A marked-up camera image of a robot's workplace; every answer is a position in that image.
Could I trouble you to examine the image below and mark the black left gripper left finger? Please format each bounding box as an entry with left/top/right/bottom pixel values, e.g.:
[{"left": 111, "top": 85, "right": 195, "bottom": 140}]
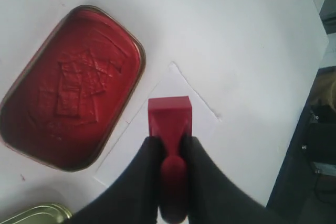
[{"left": 69, "top": 136, "right": 164, "bottom": 224}]

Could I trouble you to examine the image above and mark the red stamp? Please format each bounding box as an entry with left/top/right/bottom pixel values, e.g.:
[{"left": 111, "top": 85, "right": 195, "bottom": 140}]
[{"left": 148, "top": 96, "right": 192, "bottom": 223}]

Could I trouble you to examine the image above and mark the white paper sheet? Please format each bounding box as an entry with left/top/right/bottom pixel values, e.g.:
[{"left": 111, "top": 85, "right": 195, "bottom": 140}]
[{"left": 95, "top": 63, "right": 219, "bottom": 187}]

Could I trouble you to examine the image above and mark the red ink pad tin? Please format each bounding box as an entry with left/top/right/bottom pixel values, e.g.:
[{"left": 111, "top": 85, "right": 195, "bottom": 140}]
[{"left": 1, "top": 5, "right": 146, "bottom": 172}]

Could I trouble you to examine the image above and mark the gold tin lid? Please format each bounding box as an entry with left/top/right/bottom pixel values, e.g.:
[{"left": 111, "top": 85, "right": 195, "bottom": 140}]
[{"left": 1, "top": 203, "right": 72, "bottom": 224}]

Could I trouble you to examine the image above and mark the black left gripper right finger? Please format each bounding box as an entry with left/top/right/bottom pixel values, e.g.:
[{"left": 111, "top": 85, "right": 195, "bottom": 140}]
[{"left": 180, "top": 135, "right": 287, "bottom": 223}]

